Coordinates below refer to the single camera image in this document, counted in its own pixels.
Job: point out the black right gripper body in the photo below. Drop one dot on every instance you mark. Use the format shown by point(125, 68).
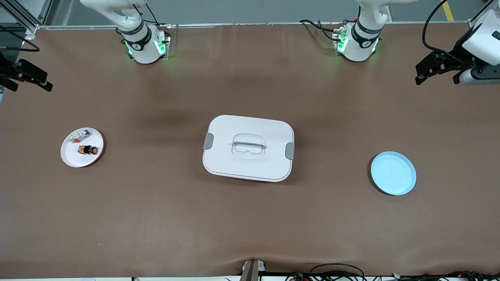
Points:
point(8, 71)

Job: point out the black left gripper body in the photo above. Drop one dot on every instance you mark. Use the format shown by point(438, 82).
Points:
point(458, 54)

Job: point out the orange black push-button switch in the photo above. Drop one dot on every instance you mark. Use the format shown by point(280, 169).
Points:
point(88, 150)

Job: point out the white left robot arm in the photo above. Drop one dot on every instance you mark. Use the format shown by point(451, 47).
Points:
point(359, 39)

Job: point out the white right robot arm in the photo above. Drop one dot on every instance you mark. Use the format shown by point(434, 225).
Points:
point(142, 47)

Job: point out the white lidded storage box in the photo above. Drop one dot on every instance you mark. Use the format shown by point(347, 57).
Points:
point(250, 164)

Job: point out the pink round plate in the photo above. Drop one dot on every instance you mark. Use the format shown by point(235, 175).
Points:
point(78, 158)

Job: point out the light blue round plate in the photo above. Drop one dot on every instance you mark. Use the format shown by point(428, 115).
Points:
point(392, 173)

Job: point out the brown table cover mat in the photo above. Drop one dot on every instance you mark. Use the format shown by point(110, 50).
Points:
point(250, 226)

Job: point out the aluminium frame profile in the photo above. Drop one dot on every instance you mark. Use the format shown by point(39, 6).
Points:
point(23, 17)
point(479, 13)

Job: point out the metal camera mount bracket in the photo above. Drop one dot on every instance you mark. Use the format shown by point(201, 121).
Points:
point(252, 270)

